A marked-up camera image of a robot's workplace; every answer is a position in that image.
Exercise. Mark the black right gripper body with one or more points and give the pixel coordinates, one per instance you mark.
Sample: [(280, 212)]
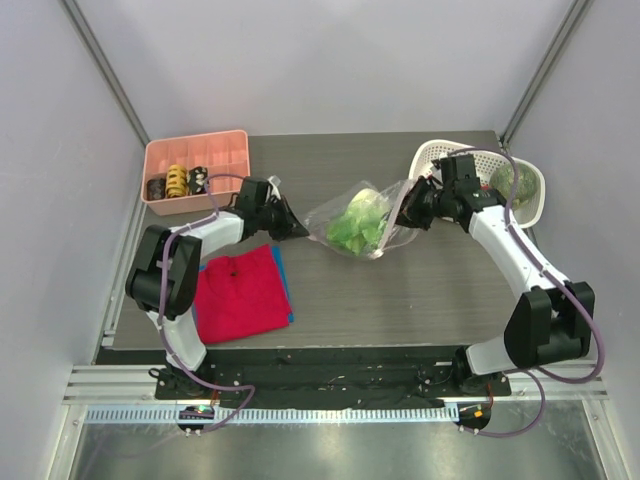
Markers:
[(417, 203)]

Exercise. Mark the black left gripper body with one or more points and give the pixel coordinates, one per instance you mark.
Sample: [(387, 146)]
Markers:
[(267, 218)]

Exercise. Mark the clear zip top bag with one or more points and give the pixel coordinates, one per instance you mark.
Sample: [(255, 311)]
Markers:
[(395, 236)]

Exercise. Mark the green fake lettuce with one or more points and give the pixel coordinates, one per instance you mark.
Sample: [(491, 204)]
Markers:
[(358, 231)]

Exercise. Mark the green netted fake melon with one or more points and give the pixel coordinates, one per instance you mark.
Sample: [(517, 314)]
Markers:
[(517, 182)]

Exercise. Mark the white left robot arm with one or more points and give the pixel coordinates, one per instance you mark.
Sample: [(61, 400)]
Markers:
[(163, 277)]

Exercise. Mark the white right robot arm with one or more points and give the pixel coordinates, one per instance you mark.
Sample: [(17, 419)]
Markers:
[(552, 320)]

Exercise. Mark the blue folded cloth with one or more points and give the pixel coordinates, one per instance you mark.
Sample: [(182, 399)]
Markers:
[(277, 257)]

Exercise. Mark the pink compartment tray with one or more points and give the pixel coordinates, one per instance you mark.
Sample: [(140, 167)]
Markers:
[(225, 154)]

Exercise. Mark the red folded cloth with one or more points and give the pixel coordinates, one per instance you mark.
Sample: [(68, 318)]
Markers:
[(240, 296)]

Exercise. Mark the black white patterned item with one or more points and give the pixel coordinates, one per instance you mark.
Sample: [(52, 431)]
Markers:
[(197, 180)]

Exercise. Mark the yellow spiral item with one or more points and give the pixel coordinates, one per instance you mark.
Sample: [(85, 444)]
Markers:
[(176, 182)]

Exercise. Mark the white perforated plastic basket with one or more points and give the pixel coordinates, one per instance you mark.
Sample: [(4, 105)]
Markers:
[(486, 162)]

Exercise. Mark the dark brown round item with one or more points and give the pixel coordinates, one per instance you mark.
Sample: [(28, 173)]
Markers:
[(155, 189)]

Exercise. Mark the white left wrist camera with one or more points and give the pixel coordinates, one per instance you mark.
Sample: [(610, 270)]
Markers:
[(273, 189)]

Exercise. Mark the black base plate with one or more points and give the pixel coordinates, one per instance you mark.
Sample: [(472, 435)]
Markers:
[(398, 377)]

